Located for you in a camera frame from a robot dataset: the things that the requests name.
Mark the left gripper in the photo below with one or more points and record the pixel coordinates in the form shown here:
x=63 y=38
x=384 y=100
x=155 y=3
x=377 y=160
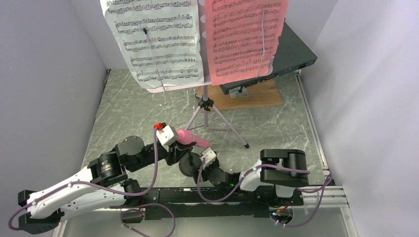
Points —
x=179 y=152

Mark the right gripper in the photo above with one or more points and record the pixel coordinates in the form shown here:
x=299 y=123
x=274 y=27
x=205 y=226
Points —
x=204 y=170

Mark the black microphone desk stand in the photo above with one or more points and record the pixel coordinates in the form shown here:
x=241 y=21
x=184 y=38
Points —
x=190 y=164

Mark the lilac perforated music stand desk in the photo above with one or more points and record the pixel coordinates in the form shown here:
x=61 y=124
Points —
x=203 y=45

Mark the white sheet music page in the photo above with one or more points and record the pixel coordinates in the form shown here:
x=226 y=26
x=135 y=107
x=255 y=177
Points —
x=158 y=39

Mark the pink sheet music page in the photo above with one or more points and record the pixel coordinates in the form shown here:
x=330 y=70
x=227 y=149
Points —
x=245 y=39

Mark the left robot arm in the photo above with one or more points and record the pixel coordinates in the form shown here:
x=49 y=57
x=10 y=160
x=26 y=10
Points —
x=120 y=177

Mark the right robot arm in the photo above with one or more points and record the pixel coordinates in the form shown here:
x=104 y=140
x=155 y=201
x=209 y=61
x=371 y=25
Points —
x=282 y=170

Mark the wooden board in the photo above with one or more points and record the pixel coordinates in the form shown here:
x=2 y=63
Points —
x=263 y=94

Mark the dark teal rack unit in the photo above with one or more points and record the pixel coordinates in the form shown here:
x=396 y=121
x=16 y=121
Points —
x=292 y=55

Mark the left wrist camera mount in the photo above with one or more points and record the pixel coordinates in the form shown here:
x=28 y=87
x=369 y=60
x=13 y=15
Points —
x=166 y=134

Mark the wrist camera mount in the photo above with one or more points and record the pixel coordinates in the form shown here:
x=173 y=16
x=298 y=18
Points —
x=208 y=156
x=166 y=134

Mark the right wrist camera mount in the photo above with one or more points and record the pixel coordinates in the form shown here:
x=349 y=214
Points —
x=208 y=156

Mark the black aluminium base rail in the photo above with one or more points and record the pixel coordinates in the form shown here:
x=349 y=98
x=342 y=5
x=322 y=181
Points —
x=208 y=202

